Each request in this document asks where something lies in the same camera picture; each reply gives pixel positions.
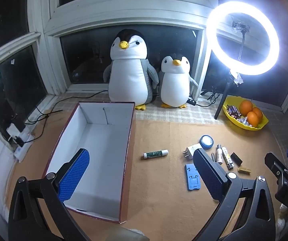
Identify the dark brown candy packet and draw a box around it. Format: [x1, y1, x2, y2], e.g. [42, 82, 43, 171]
[226, 105, 242, 119]

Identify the long black cable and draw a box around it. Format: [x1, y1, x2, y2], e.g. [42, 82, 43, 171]
[34, 90, 109, 137]

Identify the small white bottle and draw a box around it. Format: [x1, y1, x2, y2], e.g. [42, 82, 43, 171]
[216, 144, 224, 163]

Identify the large penguin plush toy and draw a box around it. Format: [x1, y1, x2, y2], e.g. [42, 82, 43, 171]
[103, 29, 159, 111]

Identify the black ring light stand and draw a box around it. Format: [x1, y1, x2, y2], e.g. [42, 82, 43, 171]
[214, 71, 245, 120]

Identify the yellow fruit bowl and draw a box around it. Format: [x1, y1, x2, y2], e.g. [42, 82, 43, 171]
[223, 96, 270, 131]

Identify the black cable bundle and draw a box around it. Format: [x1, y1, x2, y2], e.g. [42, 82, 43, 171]
[200, 90, 222, 106]

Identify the white charger plug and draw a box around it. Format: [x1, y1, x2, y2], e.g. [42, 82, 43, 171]
[183, 143, 202, 161]

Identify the white window frame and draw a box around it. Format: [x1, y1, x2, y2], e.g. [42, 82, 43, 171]
[0, 0, 288, 156]

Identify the blue phone stand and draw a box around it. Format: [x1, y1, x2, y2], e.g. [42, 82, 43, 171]
[186, 164, 202, 191]

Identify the small penguin plush toy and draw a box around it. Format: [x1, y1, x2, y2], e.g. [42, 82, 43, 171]
[158, 54, 199, 109]

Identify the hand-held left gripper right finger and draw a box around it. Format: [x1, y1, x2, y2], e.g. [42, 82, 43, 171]
[193, 149, 277, 241]

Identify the round blue tin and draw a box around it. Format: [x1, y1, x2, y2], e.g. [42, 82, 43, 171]
[200, 135, 214, 149]

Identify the orange fruit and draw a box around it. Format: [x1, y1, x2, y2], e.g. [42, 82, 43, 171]
[246, 111, 260, 127]
[252, 107, 263, 121]
[239, 100, 254, 115]

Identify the green glue stick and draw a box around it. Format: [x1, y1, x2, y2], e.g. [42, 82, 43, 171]
[142, 149, 169, 160]

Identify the checkered cloth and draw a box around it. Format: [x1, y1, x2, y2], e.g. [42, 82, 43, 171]
[133, 97, 288, 141]

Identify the white ring light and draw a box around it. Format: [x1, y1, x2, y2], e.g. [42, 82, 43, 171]
[206, 0, 280, 76]

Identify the white power strip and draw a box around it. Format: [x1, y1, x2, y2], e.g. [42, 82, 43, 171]
[7, 123, 35, 162]

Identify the red cardboard box white inside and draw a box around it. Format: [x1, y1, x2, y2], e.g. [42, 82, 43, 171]
[42, 101, 136, 224]

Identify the patterned lighter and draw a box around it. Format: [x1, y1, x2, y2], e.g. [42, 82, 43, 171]
[221, 146, 234, 169]

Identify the black rectangular block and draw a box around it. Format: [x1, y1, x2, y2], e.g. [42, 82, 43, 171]
[230, 152, 243, 167]

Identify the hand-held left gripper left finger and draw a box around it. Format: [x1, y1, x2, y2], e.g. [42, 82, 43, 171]
[8, 149, 92, 241]

